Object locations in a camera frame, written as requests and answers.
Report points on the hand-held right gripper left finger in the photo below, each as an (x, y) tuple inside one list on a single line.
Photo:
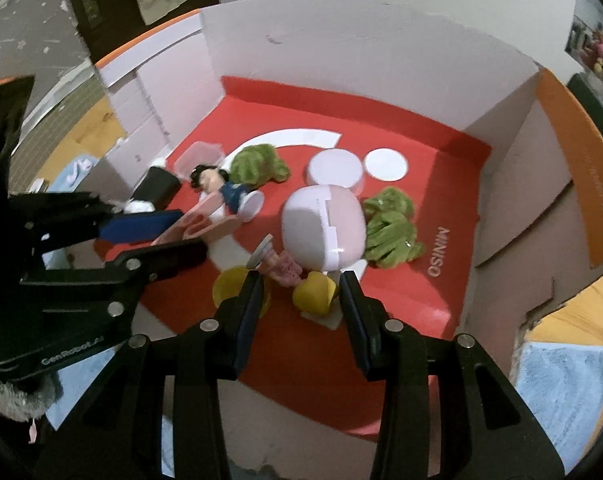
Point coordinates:
[(246, 320)]

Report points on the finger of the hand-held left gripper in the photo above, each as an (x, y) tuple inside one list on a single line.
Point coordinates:
[(171, 255), (136, 225)]

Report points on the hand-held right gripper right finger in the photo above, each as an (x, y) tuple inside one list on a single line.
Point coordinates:
[(356, 325)]

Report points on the yellow capsule half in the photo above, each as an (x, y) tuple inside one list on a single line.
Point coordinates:
[(229, 287)]

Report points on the black cylinder container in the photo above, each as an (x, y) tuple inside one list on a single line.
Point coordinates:
[(156, 187)]

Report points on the pink plastic clip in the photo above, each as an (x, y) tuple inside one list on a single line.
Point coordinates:
[(206, 222)]

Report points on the pink figurine with yellow hat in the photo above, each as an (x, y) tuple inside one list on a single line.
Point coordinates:
[(311, 292)]

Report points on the dark-haired figurine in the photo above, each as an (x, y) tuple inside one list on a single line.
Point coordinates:
[(231, 192)]

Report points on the clear plastic small box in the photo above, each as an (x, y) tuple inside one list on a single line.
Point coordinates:
[(196, 155)]

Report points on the green fuzzy scrunchie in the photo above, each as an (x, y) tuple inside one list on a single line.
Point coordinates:
[(256, 162), (391, 230)]

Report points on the pink earbud case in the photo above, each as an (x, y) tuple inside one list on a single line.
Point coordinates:
[(321, 225)]

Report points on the white round jar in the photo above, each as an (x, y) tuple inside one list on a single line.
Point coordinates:
[(334, 167)]

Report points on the orange cardboard box red bottom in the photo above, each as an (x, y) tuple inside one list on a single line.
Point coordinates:
[(371, 60)]

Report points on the blue fluffy towel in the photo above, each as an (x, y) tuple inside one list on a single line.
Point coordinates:
[(566, 395)]

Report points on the table with dark cloth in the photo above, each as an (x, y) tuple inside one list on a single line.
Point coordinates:
[(599, 105)]

